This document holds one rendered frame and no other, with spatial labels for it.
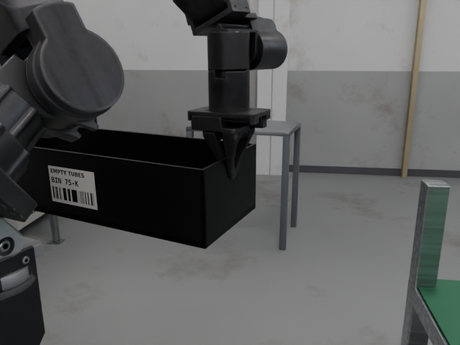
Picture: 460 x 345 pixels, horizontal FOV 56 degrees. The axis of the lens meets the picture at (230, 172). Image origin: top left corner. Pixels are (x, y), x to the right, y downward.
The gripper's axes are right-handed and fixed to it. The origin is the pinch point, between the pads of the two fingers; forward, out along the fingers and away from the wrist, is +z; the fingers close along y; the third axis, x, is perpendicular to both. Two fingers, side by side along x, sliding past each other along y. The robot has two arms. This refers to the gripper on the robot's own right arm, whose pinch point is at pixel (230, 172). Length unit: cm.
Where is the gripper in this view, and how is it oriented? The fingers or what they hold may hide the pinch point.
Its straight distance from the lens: 62.7
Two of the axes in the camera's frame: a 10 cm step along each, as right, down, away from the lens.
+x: -4.5, 2.5, -8.6
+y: -8.9, -1.1, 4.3
